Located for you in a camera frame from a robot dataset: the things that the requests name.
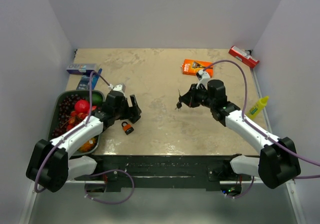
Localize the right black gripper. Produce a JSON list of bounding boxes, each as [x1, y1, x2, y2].
[[179, 84, 215, 109]]

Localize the black key bunch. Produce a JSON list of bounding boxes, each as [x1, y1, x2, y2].
[[176, 90, 182, 110]]

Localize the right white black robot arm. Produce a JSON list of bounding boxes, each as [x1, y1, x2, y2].
[[176, 80, 301, 189]]

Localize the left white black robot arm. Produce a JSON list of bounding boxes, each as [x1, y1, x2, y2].
[[26, 91, 141, 193]]

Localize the orange black padlock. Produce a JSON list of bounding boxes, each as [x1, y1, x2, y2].
[[121, 122, 134, 135]]

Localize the orange razor box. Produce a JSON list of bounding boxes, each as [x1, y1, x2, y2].
[[181, 59, 211, 76]]

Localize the green lime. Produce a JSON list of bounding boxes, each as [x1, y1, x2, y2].
[[91, 93, 104, 106]]

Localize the red apple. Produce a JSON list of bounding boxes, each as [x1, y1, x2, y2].
[[74, 100, 90, 114]]

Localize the orange toy pineapple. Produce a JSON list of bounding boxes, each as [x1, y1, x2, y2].
[[78, 136, 98, 153]]

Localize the red cherries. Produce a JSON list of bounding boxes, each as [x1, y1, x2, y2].
[[62, 109, 89, 131]]

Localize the yellow glue bottle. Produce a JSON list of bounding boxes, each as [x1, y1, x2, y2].
[[246, 96, 269, 120]]

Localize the dark red grape bunch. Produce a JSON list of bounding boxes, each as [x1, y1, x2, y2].
[[50, 94, 82, 139]]

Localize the white blue toothpaste box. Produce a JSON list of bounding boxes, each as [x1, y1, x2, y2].
[[66, 64, 99, 76]]

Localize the red box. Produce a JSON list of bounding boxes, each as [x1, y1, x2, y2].
[[228, 46, 260, 69]]

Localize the grey fruit tray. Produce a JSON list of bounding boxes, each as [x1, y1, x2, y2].
[[47, 90, 105, 156]]

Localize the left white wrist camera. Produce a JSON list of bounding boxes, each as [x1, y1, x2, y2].
[[108, 83, 126, 94]]

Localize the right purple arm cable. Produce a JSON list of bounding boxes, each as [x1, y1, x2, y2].
[[202, 59, 320, 179]]

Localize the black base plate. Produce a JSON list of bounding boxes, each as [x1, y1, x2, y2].
[[76, 155, 251, 192]]

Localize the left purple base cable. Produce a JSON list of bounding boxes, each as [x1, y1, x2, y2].
[[84, 169, 135, 205]]

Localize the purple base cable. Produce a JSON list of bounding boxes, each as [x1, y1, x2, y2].
[[224, 175, 255, 199], [84, 169, 135, 205]]

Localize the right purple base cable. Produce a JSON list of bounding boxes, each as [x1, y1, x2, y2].
[[224, 175, 255, 199]]

